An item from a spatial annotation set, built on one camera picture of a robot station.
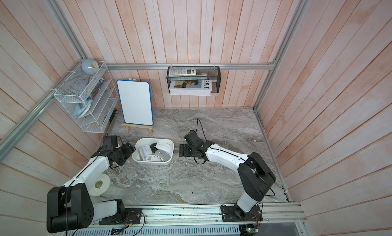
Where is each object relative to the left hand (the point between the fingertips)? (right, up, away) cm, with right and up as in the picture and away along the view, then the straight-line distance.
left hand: (133, 152), depth 89 cm
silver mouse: (+18, -2, +2) cm, 18 cm away
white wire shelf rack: (-21, +31, -5) cm, 38 cm away
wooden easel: (-2, +15, +12) cm, 20 cm away
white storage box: (+2, +5, +6) cm, 8 cm away
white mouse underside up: (+12, -4, +1) cm, 12 cm away
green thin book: (+41, +45, 0) cm, 61 cm away
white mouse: (+18, +2, +5) cm, 19 cm away
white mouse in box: (+5, 0, +5) cm, 8 cm away
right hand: (+31, +1, 0) cm, 31 cm away
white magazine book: (+35, +40, +5) cm, 53 cm away
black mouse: (+10, +2, +6) cm, 12 cm away
